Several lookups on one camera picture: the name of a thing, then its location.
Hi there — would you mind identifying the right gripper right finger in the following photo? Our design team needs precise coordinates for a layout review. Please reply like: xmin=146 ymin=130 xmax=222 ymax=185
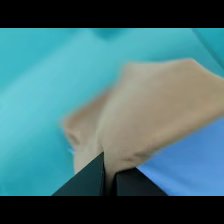
xmin=115 ymin=167 xmax=169 ymax=197

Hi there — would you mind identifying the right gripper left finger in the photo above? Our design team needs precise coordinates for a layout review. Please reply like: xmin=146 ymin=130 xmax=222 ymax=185
xmin=51 ymin=151 xmax=107 ymax=197

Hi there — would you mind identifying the beige shirt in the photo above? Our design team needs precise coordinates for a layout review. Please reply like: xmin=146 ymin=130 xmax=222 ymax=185
xmin=62 ymin=58 xmax=224 ymax=197

